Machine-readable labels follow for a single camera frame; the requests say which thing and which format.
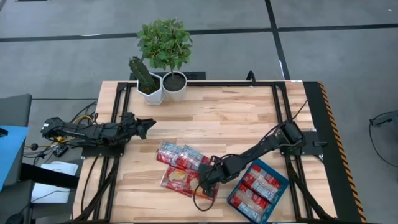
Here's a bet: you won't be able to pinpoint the green leafy potted tree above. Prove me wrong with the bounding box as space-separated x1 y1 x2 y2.
136 17 193 78

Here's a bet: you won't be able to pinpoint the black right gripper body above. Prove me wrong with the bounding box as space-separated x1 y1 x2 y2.
197 155 233 188

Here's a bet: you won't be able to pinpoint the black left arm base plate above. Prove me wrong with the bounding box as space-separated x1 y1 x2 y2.
81 144 126 158

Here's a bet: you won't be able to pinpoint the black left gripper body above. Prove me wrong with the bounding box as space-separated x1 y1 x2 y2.
117 111 141 140

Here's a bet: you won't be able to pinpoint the black bar behind pots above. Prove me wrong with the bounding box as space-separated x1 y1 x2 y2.
129 71 207 82

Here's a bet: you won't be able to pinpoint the green column cactus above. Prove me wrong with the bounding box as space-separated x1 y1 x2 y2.
128 55 156 91

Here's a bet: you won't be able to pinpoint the white paper sheets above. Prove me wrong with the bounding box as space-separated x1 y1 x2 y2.
30 161 80 205

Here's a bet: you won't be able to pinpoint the red popcorn bag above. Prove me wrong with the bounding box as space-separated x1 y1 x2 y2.
175 144 213 172
229 185 271 223
155 141 185 166
249 164 283 191
159 165 219 201
241 172 278 203

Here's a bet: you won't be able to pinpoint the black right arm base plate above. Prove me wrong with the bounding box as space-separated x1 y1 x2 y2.
279 129 329 157

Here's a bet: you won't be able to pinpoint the dark floor device with cable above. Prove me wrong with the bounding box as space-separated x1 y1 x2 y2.
368 108 398 169

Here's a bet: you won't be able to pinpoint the white hexagonal plant pot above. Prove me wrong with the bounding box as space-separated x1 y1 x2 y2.
136 72 165 106

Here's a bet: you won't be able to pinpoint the black aluminium table frame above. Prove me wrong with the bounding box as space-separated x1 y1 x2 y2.
72 80 337 223

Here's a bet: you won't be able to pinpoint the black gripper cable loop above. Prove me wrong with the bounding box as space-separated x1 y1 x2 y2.
192 179 220 213

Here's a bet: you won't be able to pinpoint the white round plant pot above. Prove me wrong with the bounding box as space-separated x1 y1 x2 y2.
161 70 188 103

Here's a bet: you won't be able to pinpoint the blue panel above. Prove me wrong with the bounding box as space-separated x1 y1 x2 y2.
0 124 29 191

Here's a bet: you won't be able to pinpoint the blue plastic basket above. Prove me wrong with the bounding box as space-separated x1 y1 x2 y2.
226 158 290 224

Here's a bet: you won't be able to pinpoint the yellow black hazard tape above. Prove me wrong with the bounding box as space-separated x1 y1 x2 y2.
317 81 368 223

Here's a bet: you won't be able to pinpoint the yellow cable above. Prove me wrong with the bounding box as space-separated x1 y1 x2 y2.
70 114 95 124

